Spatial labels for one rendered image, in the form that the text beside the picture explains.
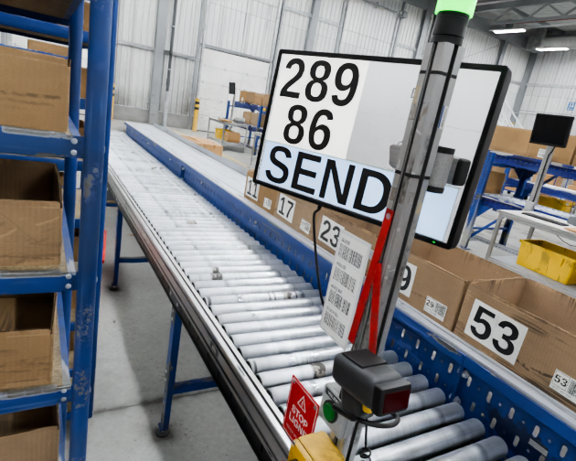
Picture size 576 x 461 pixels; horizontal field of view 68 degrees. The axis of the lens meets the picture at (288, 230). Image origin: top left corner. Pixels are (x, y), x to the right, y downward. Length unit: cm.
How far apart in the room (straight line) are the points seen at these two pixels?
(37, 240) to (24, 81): 22
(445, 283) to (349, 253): 68
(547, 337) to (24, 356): 110
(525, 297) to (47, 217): 136
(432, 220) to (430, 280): 66
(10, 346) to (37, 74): 40
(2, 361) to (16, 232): 20
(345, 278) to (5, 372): 56
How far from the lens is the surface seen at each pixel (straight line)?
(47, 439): 92
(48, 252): 74
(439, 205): 77
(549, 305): 155
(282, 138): 96
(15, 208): 72
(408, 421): 120
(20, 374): 82
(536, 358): 126
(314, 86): 93
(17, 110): 68
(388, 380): 66
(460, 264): 171
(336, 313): 78
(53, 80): 68
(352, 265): 74
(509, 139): 674
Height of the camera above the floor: 143
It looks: 16 degrees down
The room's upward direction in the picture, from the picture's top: 10 degrees clockwise
